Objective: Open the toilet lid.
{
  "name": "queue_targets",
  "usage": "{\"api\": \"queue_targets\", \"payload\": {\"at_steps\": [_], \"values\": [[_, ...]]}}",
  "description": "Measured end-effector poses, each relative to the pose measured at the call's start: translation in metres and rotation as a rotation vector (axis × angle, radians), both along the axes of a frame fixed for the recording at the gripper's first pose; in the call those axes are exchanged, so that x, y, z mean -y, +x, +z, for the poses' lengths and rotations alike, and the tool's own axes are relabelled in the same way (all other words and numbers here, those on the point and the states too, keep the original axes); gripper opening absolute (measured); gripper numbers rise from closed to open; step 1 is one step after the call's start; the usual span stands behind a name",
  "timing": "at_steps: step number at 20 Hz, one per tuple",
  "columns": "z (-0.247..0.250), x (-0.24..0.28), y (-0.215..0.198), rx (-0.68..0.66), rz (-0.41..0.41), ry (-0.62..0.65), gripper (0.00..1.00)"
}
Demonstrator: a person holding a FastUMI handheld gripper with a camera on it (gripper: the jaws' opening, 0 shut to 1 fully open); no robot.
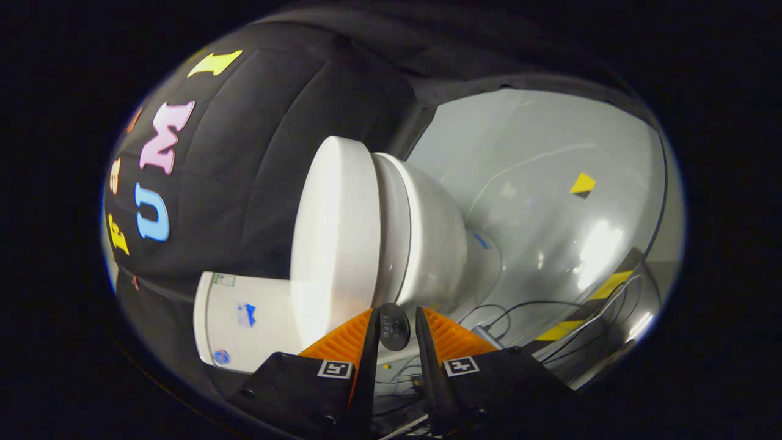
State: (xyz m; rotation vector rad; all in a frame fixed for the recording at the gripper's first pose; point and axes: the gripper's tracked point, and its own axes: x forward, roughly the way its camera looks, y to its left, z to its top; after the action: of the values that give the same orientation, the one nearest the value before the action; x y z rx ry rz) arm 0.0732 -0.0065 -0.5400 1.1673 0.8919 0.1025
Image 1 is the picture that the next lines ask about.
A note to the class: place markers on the white toilet seat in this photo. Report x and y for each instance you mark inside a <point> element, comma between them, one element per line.
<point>394,232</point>

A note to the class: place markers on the yellow floor tape mark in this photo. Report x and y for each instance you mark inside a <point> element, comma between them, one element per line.
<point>583,182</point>

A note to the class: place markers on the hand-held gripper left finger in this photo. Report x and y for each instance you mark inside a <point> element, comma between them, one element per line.
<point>368,373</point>

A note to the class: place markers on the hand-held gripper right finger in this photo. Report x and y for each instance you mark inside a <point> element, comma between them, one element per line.
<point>431,379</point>

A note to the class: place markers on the small grey box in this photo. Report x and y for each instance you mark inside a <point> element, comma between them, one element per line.
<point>489,335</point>

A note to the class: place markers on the dark round lid tab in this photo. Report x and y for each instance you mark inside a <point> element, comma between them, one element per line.
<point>394,327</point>

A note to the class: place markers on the yellow black hazard tape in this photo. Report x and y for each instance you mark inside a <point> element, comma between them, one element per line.
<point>608,284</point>

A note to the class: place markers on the black backdrop cloth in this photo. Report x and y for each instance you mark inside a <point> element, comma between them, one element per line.
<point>244,183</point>

